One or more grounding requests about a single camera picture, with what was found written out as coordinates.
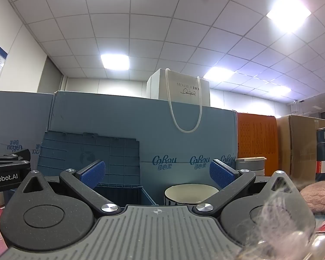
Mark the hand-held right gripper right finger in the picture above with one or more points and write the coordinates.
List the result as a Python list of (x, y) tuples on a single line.
[(222, 174)]

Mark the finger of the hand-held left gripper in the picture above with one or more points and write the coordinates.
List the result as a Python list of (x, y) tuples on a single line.
[(13, 155)]

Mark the white fluffy pearl trim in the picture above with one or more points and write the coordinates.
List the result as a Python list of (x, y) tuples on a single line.
[(292, 235)]

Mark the brown cardboard box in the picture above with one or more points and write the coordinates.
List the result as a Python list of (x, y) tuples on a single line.
[(298, 146)]

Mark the grey lidded cup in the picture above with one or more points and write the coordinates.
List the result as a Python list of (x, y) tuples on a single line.
[(250, 165)]

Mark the ceiling light panel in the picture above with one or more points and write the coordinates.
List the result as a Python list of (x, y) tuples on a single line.
[(288, 12), (218, 74), (115, 61)]

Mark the white paper bag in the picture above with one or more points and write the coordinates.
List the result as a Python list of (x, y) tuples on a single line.
[(178, 86)]

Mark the striped white bowl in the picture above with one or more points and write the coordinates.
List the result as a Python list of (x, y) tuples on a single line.
[(189, 193)]

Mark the blue plastic storage box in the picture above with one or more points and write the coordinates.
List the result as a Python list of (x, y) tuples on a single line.
[(97, 154)]

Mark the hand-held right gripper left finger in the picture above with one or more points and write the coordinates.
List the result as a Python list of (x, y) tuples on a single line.
[(93, 172)]

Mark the pink knitted cloth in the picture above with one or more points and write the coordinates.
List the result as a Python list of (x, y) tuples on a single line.
[(321, 197)]

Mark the orange cardboard box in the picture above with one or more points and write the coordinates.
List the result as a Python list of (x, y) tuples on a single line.
[(257, 140)]

